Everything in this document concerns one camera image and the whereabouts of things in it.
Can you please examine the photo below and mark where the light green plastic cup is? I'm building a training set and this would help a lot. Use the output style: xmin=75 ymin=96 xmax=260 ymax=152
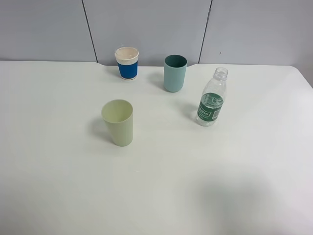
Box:
xmin=101 ymin=99 xmax=133 ymax=147

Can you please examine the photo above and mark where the clear water bottle green label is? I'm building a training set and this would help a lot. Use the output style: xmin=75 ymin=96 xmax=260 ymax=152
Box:
xmin=196 ymin=67 xmax=228 ymax=127

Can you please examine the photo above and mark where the teal plastic cup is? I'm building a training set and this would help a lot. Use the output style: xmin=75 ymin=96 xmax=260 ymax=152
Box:
xmin=164 ymin=55 xmax=187 ymax=93

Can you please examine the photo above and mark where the blue white paper cup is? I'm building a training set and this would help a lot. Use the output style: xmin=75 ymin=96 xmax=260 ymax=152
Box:
xmin=114 ymin=47 xmax=139 ymax=80

